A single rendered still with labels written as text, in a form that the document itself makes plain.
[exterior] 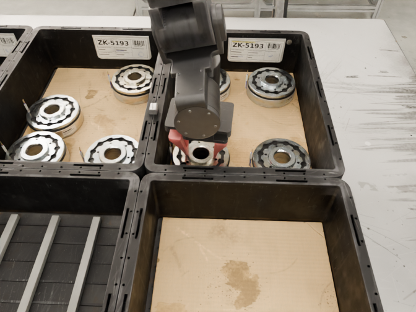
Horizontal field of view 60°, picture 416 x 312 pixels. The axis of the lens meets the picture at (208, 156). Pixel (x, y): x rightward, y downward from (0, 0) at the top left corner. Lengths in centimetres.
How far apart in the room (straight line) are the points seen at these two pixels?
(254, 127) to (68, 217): 39
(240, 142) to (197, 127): 27
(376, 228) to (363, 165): 16
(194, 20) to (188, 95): 9
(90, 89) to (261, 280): 55
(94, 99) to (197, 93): 44
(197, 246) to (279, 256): 13
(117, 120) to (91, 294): 36
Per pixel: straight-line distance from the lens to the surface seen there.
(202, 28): 44
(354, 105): 105
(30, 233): 65
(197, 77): 43
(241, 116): 75
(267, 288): 55
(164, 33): 44
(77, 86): 88
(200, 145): 64
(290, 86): 80
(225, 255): 57
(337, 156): 58
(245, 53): 84
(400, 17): 316
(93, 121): 78
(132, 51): 87
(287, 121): 76
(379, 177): 89
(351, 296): 52
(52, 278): 60
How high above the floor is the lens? 134
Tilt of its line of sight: 50 degrees down
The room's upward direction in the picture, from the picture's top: straight up
